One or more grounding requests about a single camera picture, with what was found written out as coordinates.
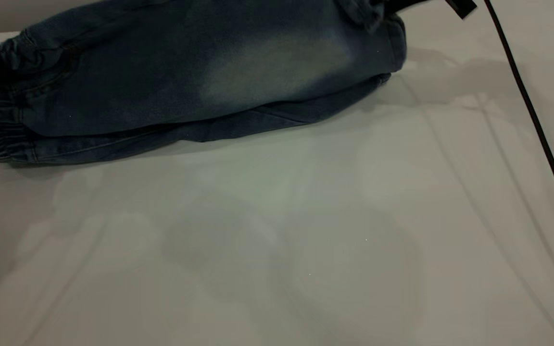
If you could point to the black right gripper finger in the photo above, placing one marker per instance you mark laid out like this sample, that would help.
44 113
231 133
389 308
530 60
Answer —
411 3

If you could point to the blue denim shorts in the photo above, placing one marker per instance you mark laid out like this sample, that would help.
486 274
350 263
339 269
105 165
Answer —
161 72

